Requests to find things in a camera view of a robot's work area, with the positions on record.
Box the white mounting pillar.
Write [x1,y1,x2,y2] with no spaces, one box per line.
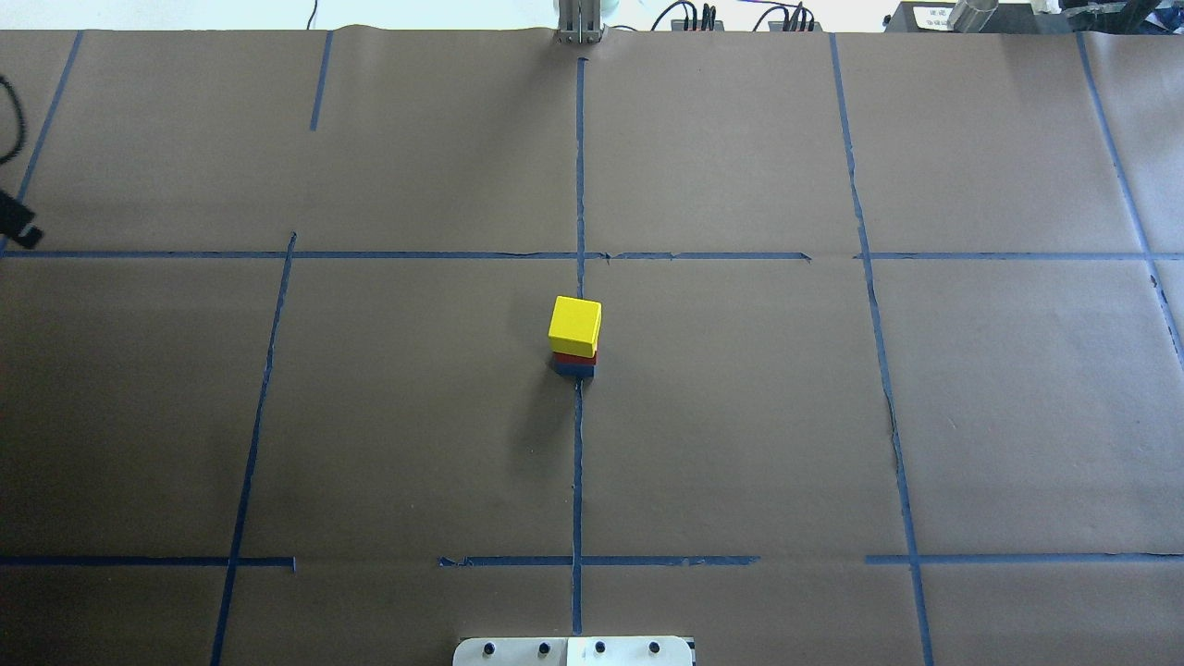
[451,635,697,665]

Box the aluminium frame post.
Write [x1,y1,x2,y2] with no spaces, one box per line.
[554,0,605,45]

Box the yellow wooden block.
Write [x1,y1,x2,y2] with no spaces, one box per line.
[547,295,603,359]

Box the red wooden block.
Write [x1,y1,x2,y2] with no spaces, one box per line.
[551,352,598,366]

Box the black camera cable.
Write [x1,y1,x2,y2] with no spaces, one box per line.
[0,73,27,167]

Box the black power strip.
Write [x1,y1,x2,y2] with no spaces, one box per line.
[761,4,821,32]
[662,1,726,32]

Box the blue wooden block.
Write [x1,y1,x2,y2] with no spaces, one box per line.
[553,363,597,378]

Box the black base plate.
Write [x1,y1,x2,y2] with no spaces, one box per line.
[882,1,1073,36]

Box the silver metal cylinder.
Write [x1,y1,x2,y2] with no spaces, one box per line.
[944,0,999,34]

